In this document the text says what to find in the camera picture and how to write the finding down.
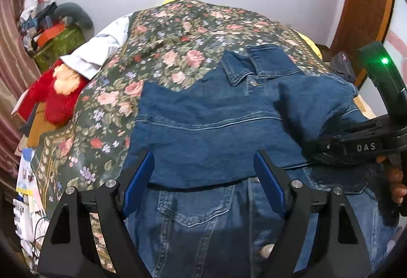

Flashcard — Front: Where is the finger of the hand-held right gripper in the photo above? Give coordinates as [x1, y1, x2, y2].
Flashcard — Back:
[344, 116, 398, 136]
[304, 134, 350, 168]

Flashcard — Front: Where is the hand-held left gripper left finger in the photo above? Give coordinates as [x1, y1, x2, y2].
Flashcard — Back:
[37, 150, 155, 278]

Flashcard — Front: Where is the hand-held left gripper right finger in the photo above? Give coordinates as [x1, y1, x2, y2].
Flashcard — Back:
[253, 149, 372, 278]

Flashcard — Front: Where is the blue denim jacket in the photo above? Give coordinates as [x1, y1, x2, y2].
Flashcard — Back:
[122, 43, 399, 278]

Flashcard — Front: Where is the pile of clothes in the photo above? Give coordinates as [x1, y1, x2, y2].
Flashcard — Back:
[17, 0, 59, 52]

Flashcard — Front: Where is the person's right hand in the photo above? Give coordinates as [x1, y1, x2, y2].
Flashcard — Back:
[376, 155, 406, 206]

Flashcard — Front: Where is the grey backpack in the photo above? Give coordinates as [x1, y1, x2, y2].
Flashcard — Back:
[329, 51, 357, 83]

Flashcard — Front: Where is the white sliding wardrobe door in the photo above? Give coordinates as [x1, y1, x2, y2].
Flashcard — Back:
[383, 0, 407, 59]

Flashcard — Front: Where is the yellow bed sheet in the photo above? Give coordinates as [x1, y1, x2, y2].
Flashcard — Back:
[164, 0, 323, 59]

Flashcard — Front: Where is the pile of papers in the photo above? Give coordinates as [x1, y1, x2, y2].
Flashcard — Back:
[13, 147, 48, 253]

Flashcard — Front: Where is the red plush toy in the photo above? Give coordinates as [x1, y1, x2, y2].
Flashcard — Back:
[11, 59, 88, 125]

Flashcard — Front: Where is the brown cardboard box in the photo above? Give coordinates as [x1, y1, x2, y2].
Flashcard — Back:
[27, 103, 61, 148]

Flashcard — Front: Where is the white cloth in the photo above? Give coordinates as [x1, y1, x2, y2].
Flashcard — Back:
[60, 13, 132, 79]

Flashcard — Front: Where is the floral blanket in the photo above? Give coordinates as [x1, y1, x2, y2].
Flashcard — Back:
[30, 0, 334, 274]

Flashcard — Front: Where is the green floral box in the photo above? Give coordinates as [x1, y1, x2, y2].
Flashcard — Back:
[33, 25, 86, 73]

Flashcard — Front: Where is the orange box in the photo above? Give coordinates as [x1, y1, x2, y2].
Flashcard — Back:
[36, 23, 67, 46]

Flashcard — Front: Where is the grey plush pillow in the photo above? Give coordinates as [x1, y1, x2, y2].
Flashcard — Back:
[52, 2, 94, 30]

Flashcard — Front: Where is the striped curtain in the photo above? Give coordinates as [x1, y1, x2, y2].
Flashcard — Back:
[0, 0, 42, 189]

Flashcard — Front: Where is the wooden bed frame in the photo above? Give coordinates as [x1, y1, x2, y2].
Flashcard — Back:
[353, 94, 377, 119]

